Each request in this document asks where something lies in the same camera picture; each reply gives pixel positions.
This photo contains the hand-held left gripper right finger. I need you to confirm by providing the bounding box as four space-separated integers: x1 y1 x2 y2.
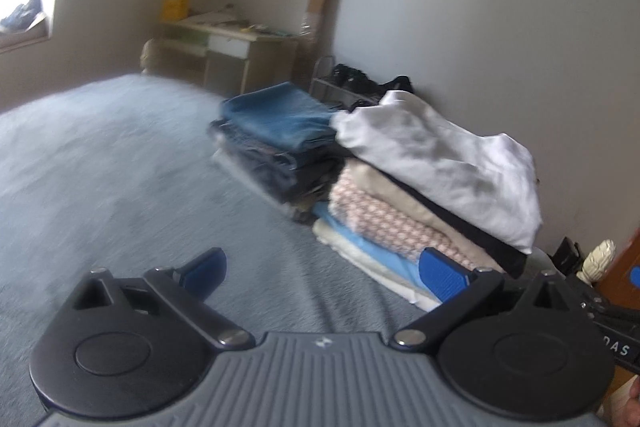
390 248 583 350

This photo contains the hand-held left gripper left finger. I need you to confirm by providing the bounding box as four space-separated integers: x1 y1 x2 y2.
72 247 256 350

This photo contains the white shirt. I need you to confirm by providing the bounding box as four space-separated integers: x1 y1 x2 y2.
331 90 543 255

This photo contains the stack of light folded clothes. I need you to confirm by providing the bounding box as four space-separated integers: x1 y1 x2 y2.
312 157 531 313

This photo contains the stack of dark folded clothes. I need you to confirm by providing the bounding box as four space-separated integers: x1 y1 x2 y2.
207 83 351 223

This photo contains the person's right hand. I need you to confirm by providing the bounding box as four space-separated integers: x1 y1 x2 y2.
612 379 640 427

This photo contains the brown wooden door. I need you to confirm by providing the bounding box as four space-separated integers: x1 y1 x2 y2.
597 227 640 403

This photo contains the cream carved bedpost finial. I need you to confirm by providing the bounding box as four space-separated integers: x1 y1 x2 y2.
577 239 618 285
140 39 168 75

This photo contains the small black object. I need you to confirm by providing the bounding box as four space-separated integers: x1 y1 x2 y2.
555 237 583 275

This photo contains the white desk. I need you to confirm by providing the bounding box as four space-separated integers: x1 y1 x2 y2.
160 12 301 95

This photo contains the dark bag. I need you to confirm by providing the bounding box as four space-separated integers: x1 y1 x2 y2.
0 0 48 32

